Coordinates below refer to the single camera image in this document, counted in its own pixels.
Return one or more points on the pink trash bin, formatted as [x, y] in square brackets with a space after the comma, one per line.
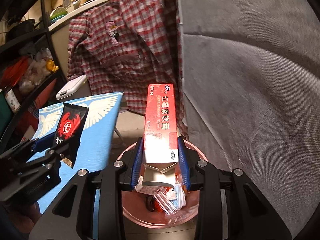
[134, 207]

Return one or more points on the black metal shelf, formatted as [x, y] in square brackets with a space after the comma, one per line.
[16, 55]

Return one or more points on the white lidded bin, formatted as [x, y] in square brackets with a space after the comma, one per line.
[71, 87]

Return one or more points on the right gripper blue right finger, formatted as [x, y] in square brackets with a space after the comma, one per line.
[183, 163]

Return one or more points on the white bag of food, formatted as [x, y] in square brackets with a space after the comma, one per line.
[36, 72]

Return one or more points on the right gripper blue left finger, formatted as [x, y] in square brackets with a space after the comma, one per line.
[137, 162]

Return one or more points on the black crab glove packet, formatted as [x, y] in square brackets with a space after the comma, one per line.
[69, 131]

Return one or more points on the red plastic bag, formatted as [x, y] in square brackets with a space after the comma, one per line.
[152, 205]

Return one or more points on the person's left hand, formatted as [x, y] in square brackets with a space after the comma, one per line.
[25, 219]

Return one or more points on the white plastic straws bundle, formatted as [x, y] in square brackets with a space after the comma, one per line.
[171, 199]

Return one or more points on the red cardboard box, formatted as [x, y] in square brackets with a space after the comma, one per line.
[28, 124]

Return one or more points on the green storage box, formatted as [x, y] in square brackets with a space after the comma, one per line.
[5, 112]

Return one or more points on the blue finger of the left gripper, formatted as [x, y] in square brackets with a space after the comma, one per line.
[42, 144]

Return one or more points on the red ointment box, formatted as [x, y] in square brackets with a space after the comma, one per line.
[160, 146]

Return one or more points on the labelled sauce jar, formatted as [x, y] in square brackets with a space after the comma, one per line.
[11, 99]

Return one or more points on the clear plastic wrap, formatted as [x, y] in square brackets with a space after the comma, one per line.
[180, 217]

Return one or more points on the blue winged table cloth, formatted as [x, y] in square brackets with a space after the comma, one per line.
[95, 142]

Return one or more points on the red plaid shirt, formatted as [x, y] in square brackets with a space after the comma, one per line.
[126, 45]

